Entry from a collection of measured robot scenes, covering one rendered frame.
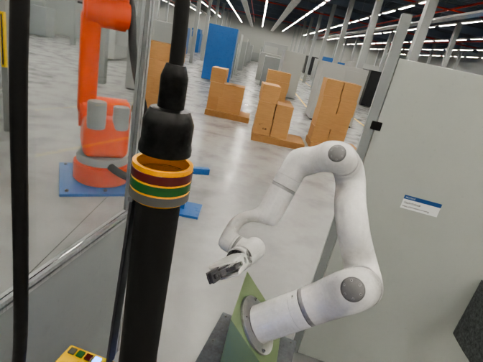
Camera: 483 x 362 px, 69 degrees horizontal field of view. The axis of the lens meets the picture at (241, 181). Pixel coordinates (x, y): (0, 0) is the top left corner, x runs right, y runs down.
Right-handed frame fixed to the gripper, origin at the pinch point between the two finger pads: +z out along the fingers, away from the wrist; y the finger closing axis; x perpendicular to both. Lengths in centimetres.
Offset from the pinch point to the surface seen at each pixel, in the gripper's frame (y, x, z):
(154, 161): -42, 24, 64
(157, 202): -44, 20, 67
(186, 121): -47, 25, 66
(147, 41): 23, 97, -41
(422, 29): -189, 301, -1020
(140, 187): -43, 22, 67
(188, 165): -45, 22, 63
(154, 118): -46, 25, 67
